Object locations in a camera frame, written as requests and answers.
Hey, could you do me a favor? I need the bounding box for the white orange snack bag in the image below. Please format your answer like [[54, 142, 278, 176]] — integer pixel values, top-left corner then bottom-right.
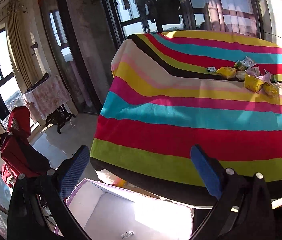
[[240, 56, 256, 69]]

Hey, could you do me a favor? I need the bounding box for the yellow muffin pack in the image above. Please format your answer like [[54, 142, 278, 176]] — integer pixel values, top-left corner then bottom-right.
[[244, 74, 265, 93]]

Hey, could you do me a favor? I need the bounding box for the beige curtain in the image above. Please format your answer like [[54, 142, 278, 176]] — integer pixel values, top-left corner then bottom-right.
[[5, 0, 40, 93]]

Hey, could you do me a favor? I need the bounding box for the pink wafer wrapper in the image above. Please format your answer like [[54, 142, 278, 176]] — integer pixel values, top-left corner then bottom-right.
[[258, 72, 272, 83]]

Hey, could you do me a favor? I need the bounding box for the white purple storage box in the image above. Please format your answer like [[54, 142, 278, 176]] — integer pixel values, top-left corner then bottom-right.
[[66, 179, 194, 239]]

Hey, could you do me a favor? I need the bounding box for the yellow cake pack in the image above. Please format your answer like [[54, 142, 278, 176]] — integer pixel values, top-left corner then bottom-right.
[[216, 67, 236, 79], [263, 82, 279, 98]]

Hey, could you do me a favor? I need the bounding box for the striped colourful tablecloth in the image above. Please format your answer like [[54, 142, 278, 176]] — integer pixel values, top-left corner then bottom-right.
[[91, 30, 282, 206]]

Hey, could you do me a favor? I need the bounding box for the clear beige pastry pack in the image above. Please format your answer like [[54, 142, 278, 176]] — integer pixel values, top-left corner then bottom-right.
[[235, 71, 247, 81]]

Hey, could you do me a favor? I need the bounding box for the floral covered side table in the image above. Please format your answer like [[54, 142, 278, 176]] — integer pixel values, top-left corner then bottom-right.
[[23, 73, 75, 133]]

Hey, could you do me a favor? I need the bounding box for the green pea snack bag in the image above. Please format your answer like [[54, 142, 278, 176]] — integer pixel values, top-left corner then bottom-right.
[[234, 60, 247, 71]]

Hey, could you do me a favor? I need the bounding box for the red jacket on chair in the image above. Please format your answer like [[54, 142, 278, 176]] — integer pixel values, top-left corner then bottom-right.
[[0, 106, 51, 188]]

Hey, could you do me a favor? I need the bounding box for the small blue white candy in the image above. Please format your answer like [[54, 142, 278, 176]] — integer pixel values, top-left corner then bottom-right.
[[207, 67, 217, 74]]

